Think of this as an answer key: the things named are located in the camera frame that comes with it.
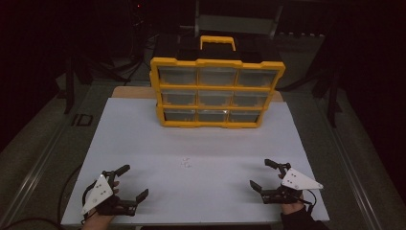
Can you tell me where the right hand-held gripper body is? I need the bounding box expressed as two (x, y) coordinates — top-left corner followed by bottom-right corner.
(260, 162), (325, 205)

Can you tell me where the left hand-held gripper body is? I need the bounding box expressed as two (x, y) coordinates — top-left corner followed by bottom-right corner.
(80, 171), (139, 217)

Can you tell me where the yellow black organizer case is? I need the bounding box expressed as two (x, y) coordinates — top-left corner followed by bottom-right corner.
(148, 35), (286, 129)

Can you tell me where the person's right hand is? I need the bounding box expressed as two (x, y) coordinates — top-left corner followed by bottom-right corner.
(276, 172), (306, 216)

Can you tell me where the person's left hand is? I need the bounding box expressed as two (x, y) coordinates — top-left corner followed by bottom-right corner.
(80, 180), (121, 230)

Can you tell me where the black metal stand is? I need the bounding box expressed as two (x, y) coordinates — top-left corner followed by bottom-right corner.
(310, 63), (343, 128)
(63, 56), (94, 115)

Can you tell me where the grid of clear drawers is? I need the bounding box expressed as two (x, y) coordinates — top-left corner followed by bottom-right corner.
(158, 66), (279, 124)

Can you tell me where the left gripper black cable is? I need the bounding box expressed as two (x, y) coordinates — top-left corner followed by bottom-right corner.
(81, 179), (98, 223)

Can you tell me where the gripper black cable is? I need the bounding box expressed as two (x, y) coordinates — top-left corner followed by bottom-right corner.
(81, 179), (98, 223)
(296, 189), (318, 215)

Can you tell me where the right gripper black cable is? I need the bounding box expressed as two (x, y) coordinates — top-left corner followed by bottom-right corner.
(296, 189), (318, 215)

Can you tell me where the black floor cable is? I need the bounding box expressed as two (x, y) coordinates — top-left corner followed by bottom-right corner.
(0, 163), (84, 230)

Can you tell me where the metal floor rail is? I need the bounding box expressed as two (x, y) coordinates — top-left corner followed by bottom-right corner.
(321, 126), (384, 230)
(0, 123), (80, 228)

